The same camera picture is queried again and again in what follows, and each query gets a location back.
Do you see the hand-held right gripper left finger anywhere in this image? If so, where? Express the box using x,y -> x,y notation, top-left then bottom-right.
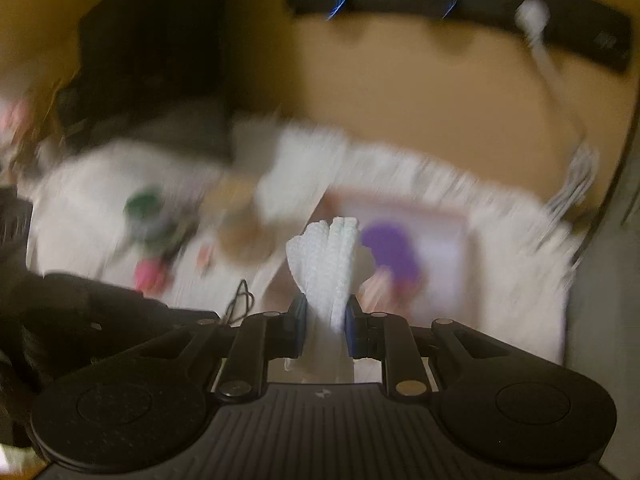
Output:
135,295 -> 307,402

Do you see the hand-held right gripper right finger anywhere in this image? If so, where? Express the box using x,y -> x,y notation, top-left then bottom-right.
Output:
345,295 -> 501,402

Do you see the white foam net sleeve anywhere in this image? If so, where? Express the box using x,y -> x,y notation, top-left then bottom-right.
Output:
285,216 -> 376,376

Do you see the purple and pink sponge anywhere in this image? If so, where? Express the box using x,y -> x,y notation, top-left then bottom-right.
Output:
357,219 -> 428,311

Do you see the pink cardboard box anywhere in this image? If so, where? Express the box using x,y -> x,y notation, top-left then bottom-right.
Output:
252,186 -> 473,386

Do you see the pink pig toy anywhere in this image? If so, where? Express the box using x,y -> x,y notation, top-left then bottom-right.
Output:
132,257 -> 168,293

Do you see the tall clear labelled jar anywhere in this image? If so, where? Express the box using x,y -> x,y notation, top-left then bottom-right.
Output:
217,195 -> 278,263

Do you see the green lidded jar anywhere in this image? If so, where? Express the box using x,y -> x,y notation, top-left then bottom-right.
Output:
122,187 -> 168,248

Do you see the white fringed tablecloth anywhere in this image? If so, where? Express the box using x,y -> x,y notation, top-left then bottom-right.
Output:
27,125 -> 583,366

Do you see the potted plant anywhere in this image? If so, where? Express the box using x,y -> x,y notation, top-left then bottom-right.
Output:
0,90 -> 46,176

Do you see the black monitor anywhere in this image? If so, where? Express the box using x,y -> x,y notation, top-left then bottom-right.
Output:
55,0 -> 233,161

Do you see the thin black wire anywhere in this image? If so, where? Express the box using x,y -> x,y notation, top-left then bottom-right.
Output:
222,279 -> 256,328

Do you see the white power cable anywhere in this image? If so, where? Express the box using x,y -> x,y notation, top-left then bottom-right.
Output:
515,0 -> 601,251

